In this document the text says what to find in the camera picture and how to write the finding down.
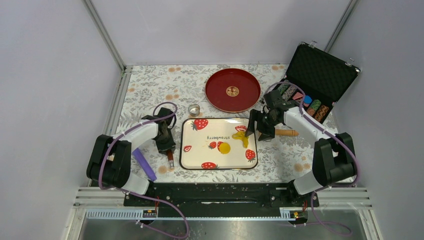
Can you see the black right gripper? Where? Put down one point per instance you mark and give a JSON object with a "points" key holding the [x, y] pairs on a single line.
{"points": [[267, 133]]}

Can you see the metal scraper wooden handle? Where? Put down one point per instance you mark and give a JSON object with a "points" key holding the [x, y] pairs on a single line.
{"points": [[170, 158]]}

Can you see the round yellow dough wrapper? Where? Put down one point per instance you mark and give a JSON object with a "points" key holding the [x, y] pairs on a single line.
{"points": [[224, 147]]}

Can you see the strawberry print rectangular tray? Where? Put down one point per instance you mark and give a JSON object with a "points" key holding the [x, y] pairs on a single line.
{"points": [[200, 138]]}

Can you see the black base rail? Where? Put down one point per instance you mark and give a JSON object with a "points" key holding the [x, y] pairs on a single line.
{"points": [[230, 200]]}

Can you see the clear tape roll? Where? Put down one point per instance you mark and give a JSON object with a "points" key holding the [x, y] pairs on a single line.
{"points": [[194, 110]]}

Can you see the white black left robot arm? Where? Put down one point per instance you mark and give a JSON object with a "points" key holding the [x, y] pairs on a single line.
{"points": [[117, 162]]}

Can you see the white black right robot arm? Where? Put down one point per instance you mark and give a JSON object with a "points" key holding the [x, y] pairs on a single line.
{"points": [[333, 159]]}

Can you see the wooden dough roller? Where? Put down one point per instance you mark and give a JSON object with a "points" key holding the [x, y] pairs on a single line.
{"points": [[286, 132]]}

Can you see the black poker chip case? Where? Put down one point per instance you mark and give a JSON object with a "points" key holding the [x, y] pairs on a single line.
{"points": [[323, 77]]}

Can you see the yellow dough piece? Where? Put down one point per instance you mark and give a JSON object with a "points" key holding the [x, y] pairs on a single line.
{"points": [[240, 135]]}

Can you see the blue poker chip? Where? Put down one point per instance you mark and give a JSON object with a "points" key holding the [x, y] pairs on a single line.
{"points": [[307, 100]]}

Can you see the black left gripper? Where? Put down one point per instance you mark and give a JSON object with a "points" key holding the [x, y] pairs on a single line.
{"points": [[163, 148]]}

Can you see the purple cylindrical tool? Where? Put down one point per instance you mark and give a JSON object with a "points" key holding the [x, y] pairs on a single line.
{"points": [[145, 166]]}

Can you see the round red lacquer tray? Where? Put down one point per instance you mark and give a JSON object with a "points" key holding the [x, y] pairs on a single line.
{"points": [[232, 90]]}

